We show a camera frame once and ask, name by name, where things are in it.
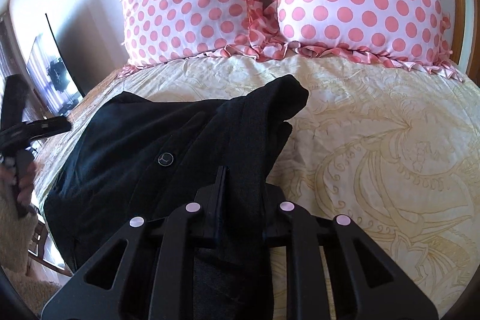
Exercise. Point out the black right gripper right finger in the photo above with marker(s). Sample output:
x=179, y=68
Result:
x=335, y=270

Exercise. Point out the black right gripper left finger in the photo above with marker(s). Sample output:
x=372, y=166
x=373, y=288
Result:
x=146, y=270

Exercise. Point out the black pants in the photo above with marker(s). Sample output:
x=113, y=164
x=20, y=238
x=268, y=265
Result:
x=143, y=158

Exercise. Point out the person's left hand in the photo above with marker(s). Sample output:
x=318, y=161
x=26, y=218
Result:
x=25, y=183

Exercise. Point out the cream patterned bed quilt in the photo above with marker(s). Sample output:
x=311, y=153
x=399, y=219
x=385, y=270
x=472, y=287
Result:
x=395, y=150

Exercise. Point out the wooden headboard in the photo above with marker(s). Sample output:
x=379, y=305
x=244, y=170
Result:
x=459, y=31

